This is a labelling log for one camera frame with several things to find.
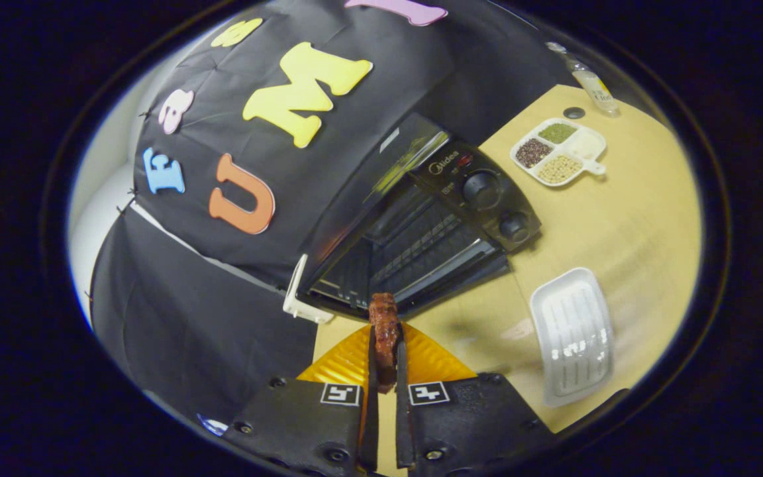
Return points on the small clear bottle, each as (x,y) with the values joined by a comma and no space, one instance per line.
(593,86)

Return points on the white divided dish with grains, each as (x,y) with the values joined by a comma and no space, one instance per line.
(557,169)

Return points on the black toaster oven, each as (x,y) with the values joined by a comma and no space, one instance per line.
(487,192)

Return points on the reddish brown meat piece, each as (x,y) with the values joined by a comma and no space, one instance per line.
(385,331)

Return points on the small black bottle cap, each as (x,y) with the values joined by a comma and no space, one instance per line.
(573,112)

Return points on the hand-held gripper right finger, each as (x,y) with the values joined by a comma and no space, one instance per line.
(402,424)

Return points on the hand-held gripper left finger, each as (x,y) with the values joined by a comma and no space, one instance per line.
(369,424)

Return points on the white ribbed tray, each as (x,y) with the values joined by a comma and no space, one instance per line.
(573,331)

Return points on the black backdrop cloth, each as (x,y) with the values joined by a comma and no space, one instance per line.
(222,298)

